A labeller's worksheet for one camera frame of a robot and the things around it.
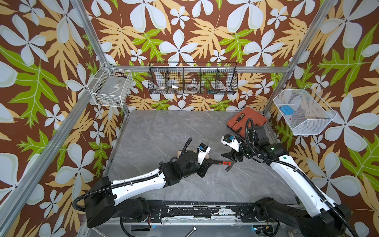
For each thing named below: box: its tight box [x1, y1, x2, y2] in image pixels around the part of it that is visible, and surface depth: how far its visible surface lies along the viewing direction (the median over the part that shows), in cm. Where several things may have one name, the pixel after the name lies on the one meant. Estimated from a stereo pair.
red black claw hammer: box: [211, 159, 235, 172], surface depth 90 cm
